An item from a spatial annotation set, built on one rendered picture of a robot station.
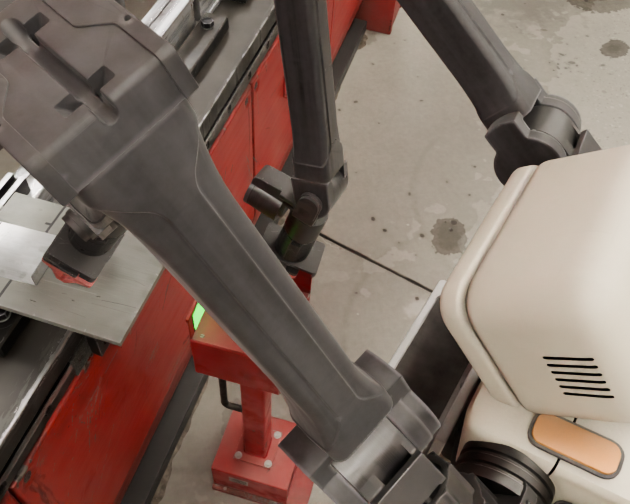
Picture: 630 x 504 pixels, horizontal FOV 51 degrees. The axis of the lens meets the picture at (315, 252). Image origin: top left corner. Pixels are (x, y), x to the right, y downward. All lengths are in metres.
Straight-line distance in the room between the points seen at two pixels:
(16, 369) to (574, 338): 0.78
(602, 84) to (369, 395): 2.78
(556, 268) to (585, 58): 2.80
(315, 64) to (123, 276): 0.38
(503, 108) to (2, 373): 0.76
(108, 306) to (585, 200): 0.61
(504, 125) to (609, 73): 2.51
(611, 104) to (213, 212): 2.83
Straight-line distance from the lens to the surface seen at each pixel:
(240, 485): 1.79
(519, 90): 0.77
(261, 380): 1.18
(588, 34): 3.46
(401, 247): 2.26
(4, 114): 0.29
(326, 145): 0.90
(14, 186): 1.10
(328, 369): 0.43
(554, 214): 0.58
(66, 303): 0.94
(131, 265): 0.96
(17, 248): 1.01
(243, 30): 1.56
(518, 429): 0.61
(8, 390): 1.04
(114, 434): 1.39
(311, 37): 0.83
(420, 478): 0.54
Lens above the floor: 1.76
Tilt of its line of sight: 53 degrees down
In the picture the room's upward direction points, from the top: 5 degrees clockwise
